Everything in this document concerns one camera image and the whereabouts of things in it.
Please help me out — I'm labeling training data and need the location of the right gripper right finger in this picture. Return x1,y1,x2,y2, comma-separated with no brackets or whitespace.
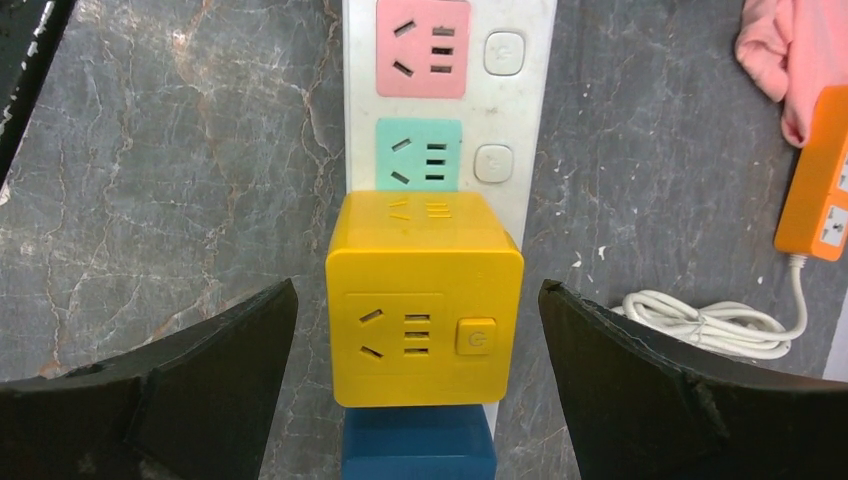
538,280,847,479

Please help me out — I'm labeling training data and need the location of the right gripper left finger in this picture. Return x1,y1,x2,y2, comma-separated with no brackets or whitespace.
1,280,298,479

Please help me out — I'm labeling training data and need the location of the blue cube plug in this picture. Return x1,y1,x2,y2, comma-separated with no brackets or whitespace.
340,405,497,479

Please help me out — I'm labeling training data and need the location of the yellow cube plug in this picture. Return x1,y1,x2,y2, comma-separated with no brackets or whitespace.
325,191,524,408

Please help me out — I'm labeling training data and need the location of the white multicolour power strip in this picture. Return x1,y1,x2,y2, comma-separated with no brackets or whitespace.
341,0,558,439

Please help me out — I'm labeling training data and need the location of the orange power strip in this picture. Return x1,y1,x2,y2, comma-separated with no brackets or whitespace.
774,85,847,261

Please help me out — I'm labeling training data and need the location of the pink cloth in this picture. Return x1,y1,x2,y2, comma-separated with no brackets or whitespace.
735,0,847,148

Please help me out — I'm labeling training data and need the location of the white cord of orange strip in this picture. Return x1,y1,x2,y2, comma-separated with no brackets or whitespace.
610,254,811,361

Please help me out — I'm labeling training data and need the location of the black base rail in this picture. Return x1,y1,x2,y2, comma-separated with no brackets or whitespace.
1,0,76,180

